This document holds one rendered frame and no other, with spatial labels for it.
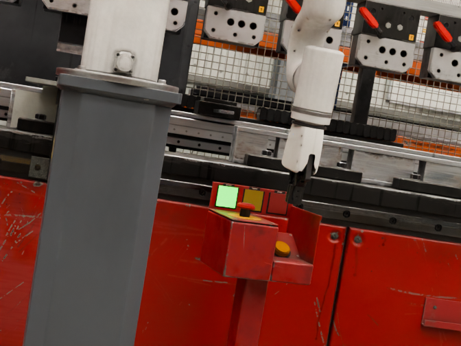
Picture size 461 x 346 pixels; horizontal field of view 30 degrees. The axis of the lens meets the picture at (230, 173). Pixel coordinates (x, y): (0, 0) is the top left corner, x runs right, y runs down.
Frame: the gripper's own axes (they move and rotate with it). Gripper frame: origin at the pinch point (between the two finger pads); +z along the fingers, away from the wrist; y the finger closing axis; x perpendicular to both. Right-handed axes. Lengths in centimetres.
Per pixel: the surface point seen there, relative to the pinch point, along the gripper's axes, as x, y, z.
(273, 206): -0.4, -9.6, 5.2
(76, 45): -45, -49, -21
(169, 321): -15.1, -24.1, 39.2
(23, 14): -56, -103, -25
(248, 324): -5.5, 2.9, 28.8
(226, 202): -11.8, -9.1, 5.6
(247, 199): -6.8, -9.4, 4.2
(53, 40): -46, -101, -19
